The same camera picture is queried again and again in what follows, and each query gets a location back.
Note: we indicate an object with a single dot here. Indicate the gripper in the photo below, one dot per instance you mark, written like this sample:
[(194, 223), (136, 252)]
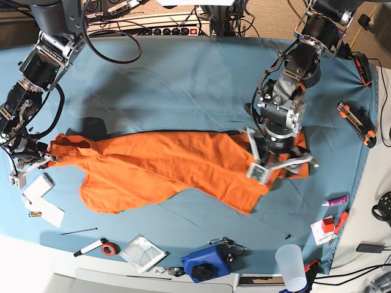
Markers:
[(273, 149), (27, 154)]

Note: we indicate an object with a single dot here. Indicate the orange t-shirt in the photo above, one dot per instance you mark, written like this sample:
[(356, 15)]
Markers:
[(135, 170)]

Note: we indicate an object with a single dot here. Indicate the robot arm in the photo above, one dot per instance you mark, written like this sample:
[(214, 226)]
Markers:
[(277, 106), (60, 40)]

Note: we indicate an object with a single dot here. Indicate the white phone box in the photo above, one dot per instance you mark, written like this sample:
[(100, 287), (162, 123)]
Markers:
[(37, 189)]

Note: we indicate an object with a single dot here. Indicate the white paper card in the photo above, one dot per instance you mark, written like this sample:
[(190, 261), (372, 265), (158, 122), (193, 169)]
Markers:
[(51, 213)]

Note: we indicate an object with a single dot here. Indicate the small gold battery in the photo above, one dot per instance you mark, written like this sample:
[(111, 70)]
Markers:
[(35, 214)]

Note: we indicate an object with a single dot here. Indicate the blue table cloth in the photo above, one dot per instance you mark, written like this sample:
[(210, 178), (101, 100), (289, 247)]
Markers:
[(200, 84)]

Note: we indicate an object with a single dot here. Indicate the purple glue tube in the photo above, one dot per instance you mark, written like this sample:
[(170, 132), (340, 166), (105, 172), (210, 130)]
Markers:
[(336, 201)]

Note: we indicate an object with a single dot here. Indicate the small red cube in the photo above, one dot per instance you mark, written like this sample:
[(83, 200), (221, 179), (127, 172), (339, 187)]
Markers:
[(327, 225)]

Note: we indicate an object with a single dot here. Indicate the orange black utility knife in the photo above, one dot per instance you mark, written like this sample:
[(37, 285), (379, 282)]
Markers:
[(362, 125)]

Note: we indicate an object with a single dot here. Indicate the white paper leaflet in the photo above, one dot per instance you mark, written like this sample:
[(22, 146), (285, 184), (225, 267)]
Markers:
[(320, 237)]

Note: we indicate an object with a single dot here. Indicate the black zip tie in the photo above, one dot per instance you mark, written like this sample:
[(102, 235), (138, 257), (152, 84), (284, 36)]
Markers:
[(79, 231)]

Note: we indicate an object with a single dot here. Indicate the red screwdriver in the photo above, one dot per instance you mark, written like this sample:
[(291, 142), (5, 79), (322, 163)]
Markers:
[(340, 223)]

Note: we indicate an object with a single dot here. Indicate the translucent plastic cup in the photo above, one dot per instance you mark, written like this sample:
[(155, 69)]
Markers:
[(291, 267)]

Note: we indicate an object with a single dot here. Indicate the white marker pen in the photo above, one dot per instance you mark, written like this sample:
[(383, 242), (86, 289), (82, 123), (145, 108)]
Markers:
[(90, 247)]

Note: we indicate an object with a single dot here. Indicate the orange black clamp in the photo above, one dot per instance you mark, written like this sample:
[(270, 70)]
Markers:
[(363, 67)]

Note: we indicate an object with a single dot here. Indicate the red tape roll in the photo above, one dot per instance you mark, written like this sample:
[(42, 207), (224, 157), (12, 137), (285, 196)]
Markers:
[(110, 249)]

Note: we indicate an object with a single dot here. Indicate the black round dotted object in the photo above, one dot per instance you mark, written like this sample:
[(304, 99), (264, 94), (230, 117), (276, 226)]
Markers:
[(382, 210)]

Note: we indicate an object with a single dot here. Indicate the blue plastic box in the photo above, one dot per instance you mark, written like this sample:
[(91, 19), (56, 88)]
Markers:
[(207, 264)]

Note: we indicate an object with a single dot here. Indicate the black power adapter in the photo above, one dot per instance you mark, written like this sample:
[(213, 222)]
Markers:
[(370, 248)]

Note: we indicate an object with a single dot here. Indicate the white power strip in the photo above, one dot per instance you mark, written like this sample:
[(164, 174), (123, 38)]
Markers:
[(177, 24)]

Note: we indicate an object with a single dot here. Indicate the rolled printed paper sheet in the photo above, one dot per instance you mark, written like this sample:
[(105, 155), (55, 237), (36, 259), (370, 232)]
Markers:
[(142, 254)]

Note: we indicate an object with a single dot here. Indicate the silver carabiner keys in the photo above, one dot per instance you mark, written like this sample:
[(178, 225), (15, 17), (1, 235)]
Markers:
[(172, 271)]

